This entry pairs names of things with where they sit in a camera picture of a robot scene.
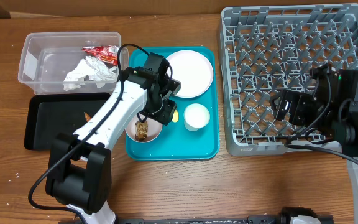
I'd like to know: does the pink bowl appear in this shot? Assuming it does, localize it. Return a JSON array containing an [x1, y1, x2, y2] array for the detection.
[[125, 116, 162, 142]]

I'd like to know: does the black tray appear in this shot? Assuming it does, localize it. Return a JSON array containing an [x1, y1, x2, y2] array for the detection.
[[24, 93, 110, 151]]

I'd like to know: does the clear plastic bin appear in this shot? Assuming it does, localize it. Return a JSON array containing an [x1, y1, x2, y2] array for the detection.
[[17, 32, 121, 95]]

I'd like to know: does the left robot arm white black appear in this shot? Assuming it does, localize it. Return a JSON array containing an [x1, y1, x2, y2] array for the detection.
[[28, 53, 180, 223]]

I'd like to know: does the brown sausage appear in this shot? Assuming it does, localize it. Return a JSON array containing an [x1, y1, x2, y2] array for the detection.
[[84, 113, 91, 122]]

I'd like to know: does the white napkin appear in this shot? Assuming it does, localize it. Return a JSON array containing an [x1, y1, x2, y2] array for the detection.
[[63, 56, 117, 91]]

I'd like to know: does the brown food piece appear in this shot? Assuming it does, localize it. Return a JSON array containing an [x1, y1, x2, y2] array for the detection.
[[135, 121, 148, 141]]

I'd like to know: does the pink plate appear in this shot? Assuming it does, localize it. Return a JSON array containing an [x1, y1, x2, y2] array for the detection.
[[167, 50, 214, 98]]

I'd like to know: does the yellow plastic spoon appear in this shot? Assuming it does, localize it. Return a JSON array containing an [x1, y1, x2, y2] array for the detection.
[[172, 110, 179, 123]]

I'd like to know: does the teal serving tray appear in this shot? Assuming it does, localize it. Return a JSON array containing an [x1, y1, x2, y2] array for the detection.
[[126, 47, 219, 161]]

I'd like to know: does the red snack wrapper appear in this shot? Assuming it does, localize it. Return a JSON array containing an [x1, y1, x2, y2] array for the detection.
[[82, 45, 119, 65]]

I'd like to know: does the grey dishwasher rack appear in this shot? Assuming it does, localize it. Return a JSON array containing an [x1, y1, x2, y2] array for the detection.
[[219, 3, 358, 156]]

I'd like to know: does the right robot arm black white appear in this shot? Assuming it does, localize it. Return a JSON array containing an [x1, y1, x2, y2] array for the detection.
[[270, 63, 358, 223]]

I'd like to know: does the white cup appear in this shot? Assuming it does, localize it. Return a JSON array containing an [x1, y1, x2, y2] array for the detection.
[[183, 103, 210, 131]]

